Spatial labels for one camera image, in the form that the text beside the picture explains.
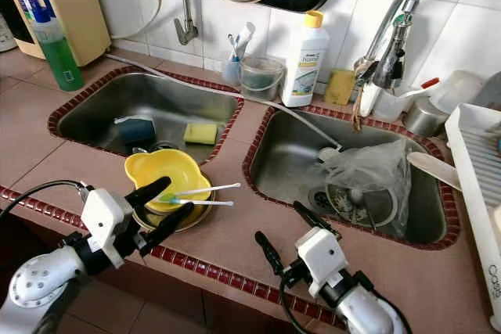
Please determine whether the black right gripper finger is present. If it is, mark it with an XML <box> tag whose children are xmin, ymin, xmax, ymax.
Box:
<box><xmin>254</xmin><ymin>230</ymin><xmax>287</xmax><ymax>277</ymax></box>
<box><xmin>294</xmin><ymin>200</ymin><xmax>339</xmax><ymax>239</ymax></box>

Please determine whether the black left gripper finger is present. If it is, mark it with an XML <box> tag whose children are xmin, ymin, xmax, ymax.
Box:
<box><xmin>139</xmin><ymin>203</ymin><xmax>195</xmax><ymax>257</ymax></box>
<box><xmin>125</xmin><ymin>178</ymin><xmax>171</xmax><ymax>208</ymax></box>

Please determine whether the green chopstick clip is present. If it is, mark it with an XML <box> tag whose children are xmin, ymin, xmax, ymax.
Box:
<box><xmin>160</xmin><ymin>192</ymin><xmax>189</xmax><ymax>207</ymax></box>

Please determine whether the yellow plastic bowl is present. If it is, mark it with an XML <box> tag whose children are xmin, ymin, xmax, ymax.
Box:
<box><xmin>124</xmin><ymin>149</ymin><xmax>212</xmax><ymax>211</ymax></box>

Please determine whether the dark blue mug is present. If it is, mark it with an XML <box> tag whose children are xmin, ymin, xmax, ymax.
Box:
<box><xmin>114</xmin><ymin>115</ymin><xmax>156</xmax><ymax>145</ymax></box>

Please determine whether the round steel-rimmed lid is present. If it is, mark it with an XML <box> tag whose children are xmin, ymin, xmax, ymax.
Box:
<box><xmin>321</xmin><ymin>184</ymin><xmax>396</xmax><ymax>229</ymax></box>

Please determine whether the steel sink basin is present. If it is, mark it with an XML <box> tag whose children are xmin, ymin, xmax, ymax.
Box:
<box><xmin>243</xmin><ymin>105</ymin><xmax>461</xmax><ymax>250</ymax></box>
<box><xmin>47</xmin><ymin>70</ymin><xmax>243</xmax><ymax>164</ymax></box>

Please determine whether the clear plastic bag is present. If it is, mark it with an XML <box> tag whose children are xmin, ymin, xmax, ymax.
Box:
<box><xmin>317</xmin><ymin>138</ymin><xmax>416</xmax><ymax>237</ymax></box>

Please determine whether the bright yellow sponge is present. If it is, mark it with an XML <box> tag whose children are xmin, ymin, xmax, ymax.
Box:
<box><xmin>184</xmin><ymin>121</ymin><xmax>218</xmax><ymax>145</ymax></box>

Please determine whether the mustard yellow sponge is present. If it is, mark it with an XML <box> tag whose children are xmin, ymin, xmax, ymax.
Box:
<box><xmin>323</xmin><ymin>69</ymin><xmax>357</xmax><ymax>106</ymax></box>

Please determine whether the white plastic cup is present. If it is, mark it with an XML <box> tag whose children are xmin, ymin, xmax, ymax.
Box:
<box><xmin>372</xmin><ymin>88</ymin><xmax>412</xmax><ymax>122</ymax></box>

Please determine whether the small clear bucket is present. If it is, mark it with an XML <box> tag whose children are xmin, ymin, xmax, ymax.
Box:
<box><xmin>239</xmin><ymin>56</ymin><xmax>285</xmax><ymax>102</ymax></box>

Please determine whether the clear toothbrush cup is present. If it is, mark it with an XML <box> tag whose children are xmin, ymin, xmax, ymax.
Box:
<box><xmin>221</xmin><ymin>52</ymin><xmax>243</xmax><ymax>87</ymax></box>

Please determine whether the white detergent bottle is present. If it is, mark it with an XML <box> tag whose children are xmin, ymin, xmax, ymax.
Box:
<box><xmin>282</xmin><ymin>10</ymin><xmax>331</xmax><ymax>109</ymax></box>

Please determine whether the steel cup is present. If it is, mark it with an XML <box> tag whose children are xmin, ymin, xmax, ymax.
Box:
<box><xmin>403</xmin><ymin>98</ymin><xmax>451</xmax><ymax>138</ymax></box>

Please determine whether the green dish soap bottle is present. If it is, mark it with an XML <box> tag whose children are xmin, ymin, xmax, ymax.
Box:
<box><xmin>34</xmin><ymin>8</ymin><xmax>84</xmax><ymax>92</ymax></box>

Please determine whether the white dish rack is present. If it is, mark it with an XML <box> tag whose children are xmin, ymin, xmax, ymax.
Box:
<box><xmin>445</xmin><ymin>103</ymin><xmax>501</xmax><ymax>332</ymax></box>

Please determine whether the red-tipped white utensil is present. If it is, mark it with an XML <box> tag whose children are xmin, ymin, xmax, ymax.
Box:
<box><xmin>399</xmin><ymin>77</ymin><xmax>441</xmax><ymax>102</ymax></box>

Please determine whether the clear plastic container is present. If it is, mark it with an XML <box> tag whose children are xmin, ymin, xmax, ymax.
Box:
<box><xmin>428</xmin><ymin>70</ymin><xmax>486</xmax><ymax>114</ymax></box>

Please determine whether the beige water filter machine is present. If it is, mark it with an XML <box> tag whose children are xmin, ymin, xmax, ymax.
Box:
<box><xmin>0</xmin><ymin>0</ymin><xmax>112</xmax><ymax>66</ymax></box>

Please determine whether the large white plastic jar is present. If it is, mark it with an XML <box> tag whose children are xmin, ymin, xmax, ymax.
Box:
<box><xmin>0</xmin><ymin>13</ymin><xmax>18</xmax><ymax>53</ymax></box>

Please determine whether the chrome gooseneck faucet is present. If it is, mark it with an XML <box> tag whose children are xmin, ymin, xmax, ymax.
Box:
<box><xmin>352</xmin><ymin>0</ymin><xmax>430</xmax><ymax>133</ymax></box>

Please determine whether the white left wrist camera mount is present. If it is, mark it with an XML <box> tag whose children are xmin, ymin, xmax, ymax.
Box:
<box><xmin>81</xmin><ymin>188</ymin><xmax>134</xmax><ymax>268</ymax></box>

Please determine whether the white filter hose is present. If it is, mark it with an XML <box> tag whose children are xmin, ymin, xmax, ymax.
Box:
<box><xmin>106</xmin><ymin>54</ymin><xmax>344</xmax><ymax>164</ymax></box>

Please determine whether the small chrome wall tap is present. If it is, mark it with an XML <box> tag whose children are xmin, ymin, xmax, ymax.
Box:
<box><xmin>175</xmin><ymin>0</ymin><xmax>200</xmax><ymax>46</ymax></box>

